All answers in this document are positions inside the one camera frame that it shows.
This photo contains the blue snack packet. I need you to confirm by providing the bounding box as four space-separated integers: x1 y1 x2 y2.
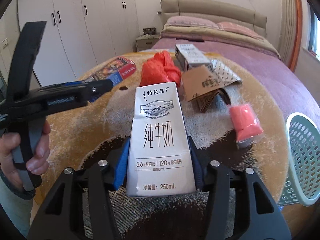
85 56 137 103

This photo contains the red plastic bag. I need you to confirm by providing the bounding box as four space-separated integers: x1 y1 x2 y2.
139 50 181 87

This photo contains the pink plastic cup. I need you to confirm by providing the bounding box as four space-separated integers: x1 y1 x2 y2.
229 103 264 149

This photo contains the white milk carton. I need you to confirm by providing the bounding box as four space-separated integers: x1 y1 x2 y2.
175 43 211 72
126 82 196 197

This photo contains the brown cardboard piece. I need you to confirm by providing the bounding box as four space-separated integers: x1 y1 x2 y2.
182 65 231 113

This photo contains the white dotted small box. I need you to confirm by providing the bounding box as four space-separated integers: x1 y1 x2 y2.
208 59 242 87

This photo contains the person left hand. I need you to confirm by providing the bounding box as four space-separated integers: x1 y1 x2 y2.
0 119 52 188

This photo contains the green plastic laundry basket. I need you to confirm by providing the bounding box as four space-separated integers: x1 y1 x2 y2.
278 112 320 206

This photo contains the white built-in wardrobe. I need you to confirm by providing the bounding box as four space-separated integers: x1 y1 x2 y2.
1 0 139 87

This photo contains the grey bedside table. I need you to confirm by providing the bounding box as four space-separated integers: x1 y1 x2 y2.
136 34 160 51

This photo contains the panda pattern round rug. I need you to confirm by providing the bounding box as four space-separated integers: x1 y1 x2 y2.
32 51 296 240

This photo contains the black remote on bed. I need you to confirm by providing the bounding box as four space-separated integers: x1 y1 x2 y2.
188 39 205 42

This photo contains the left pink pillow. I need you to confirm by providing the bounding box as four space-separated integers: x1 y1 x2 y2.
166 16 219 29

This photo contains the pink pillow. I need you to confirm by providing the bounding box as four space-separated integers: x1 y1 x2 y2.
217 22 263 40
166 16 219 29

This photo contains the beige padded headboard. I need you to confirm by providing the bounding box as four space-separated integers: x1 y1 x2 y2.
158 0 267 37

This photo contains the right pink pillow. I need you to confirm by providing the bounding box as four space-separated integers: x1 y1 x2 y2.
217 22 263 40

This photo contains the bed with purple cover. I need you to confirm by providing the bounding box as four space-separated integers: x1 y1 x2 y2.
150 15 320 128

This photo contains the folded beige blanket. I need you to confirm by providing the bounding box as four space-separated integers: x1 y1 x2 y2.
161 25 280 58

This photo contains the dark framed window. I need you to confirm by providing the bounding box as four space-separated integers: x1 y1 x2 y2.
308 8 319 60

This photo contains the beige orange curtain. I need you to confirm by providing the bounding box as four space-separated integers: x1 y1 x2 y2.
278 0 303 72

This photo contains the small picture frame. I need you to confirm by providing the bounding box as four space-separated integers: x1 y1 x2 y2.
143 27 157 35

